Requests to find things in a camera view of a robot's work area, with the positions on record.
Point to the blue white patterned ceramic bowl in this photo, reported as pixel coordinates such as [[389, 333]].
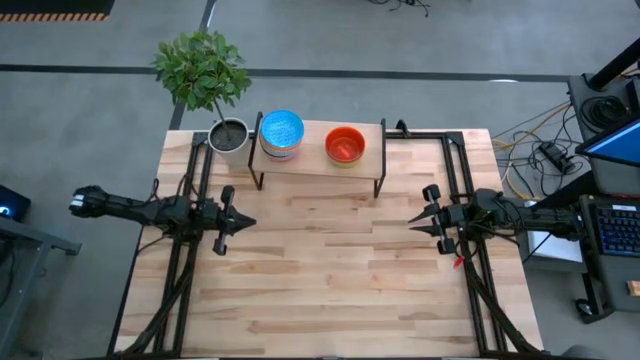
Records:
[[282, 129]]

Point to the black clamp knob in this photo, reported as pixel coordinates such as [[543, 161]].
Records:
[[402, 128]]

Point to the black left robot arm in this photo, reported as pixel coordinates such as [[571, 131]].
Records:
[[125, 205]]

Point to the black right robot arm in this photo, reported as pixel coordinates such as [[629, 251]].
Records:
[[540, 220]]

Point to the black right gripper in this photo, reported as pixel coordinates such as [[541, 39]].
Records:
[[452, 217]]

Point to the red white patterned ceramic bowl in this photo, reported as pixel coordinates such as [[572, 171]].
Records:
[[282, 157]]

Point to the wooden shelf black metal legs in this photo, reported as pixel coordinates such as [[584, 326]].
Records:
[[312, 155]]

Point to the laptop with blue screen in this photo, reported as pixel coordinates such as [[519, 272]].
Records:
[[615, 142]]

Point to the black device blue light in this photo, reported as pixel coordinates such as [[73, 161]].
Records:
[[12, 202]]

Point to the black pole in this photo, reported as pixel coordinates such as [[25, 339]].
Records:
[[617, 62]]

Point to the black power adapter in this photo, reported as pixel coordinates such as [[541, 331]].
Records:
[[556, 156]]

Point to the black equipment cart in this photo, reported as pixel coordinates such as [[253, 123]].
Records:
[[615, 280]]

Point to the white plant pot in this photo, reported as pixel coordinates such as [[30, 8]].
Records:
[[227, 137]]

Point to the small red clip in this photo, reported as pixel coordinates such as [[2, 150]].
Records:
[[458, 261]]

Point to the grey side desk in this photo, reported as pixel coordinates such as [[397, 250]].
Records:
[[30, 260]]

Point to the orange-red plastic bowl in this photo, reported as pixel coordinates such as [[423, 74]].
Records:
[[345, 145]]

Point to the white flat box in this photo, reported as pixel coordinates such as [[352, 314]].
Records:
[[555, 247]]

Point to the green leafy small tree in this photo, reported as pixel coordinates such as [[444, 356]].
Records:
[[200, 70]]

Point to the black backlit keyboard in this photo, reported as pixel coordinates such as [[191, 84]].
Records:
[[620, 230]]

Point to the yellow plastic bowl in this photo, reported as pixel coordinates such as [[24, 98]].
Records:
[[345, 164]]

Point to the orange white patterned ceramic bowl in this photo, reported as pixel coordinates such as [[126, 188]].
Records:
[[280, 151]]

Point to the black aluminium rig frame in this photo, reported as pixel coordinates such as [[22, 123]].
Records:
[[456, 137]]

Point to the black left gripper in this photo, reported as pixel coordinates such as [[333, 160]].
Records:
[[227, 220]]

